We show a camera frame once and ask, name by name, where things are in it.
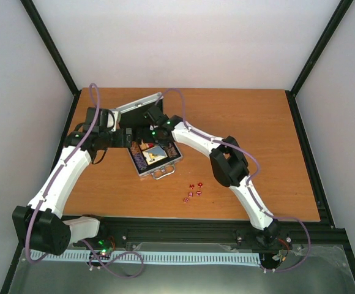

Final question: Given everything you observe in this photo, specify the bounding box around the brown poker chip stack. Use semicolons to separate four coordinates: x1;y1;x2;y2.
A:
166;143;180;158

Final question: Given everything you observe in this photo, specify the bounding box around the blue playing card box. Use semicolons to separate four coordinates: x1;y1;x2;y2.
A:
142;145;168;165

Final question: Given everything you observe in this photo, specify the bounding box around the aluminium poker case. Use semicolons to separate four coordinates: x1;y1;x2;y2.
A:
111;92;182;180

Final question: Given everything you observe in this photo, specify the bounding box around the orange poker chip stack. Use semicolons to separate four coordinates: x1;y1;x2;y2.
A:
130;142;141;156

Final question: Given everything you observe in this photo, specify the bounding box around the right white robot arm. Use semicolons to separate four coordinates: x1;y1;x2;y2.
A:
134;116;280;247

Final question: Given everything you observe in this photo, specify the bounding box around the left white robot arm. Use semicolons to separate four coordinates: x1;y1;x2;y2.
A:
12;128;133;258

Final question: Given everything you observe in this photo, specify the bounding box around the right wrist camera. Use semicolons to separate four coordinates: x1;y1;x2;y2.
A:
144;105;169;126

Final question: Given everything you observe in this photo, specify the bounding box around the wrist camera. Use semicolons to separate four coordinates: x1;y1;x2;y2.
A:
144;105;169;126
83;107;119;133

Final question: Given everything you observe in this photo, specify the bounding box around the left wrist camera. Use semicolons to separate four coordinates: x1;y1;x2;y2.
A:
83;107;119;133

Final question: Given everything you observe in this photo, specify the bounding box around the left black frame post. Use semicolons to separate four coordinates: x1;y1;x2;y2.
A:
20;0;80;96

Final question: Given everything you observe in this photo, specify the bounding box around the black frame post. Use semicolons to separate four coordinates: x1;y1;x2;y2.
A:
290;0;354;94
20;0;80;96

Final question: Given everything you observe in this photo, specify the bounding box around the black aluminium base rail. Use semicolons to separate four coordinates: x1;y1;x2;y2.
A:
87;217;349;252

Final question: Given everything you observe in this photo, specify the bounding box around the white slotted cable duct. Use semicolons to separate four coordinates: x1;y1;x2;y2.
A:
44;249;260;266

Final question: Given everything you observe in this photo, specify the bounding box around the right black frame post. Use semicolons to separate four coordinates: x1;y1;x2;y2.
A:
290;0;354;94

